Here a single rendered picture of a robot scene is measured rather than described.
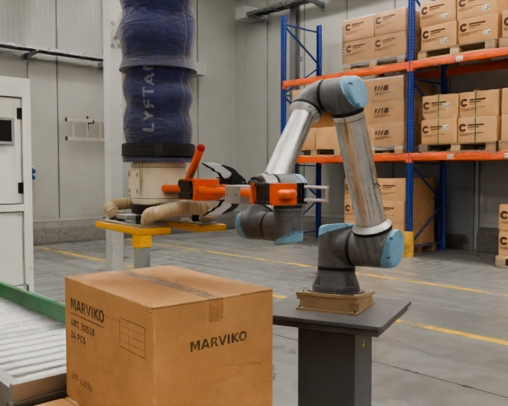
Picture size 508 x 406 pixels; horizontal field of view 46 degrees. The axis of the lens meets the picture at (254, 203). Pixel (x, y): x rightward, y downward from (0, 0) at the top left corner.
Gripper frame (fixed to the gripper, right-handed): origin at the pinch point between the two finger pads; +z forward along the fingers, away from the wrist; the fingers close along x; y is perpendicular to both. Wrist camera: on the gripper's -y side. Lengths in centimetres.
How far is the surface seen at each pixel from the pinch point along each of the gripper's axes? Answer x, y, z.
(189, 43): 43.6, 17.0, -5.3
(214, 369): -49.3, -4.4, -0.5
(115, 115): 56, 360, -123
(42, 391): -67, 56, 29
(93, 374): -57, 32, 20
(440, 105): 107, 432, -663
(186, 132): 17.0, 17.4, -4.5
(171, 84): 31.0, 17.2, 0.6
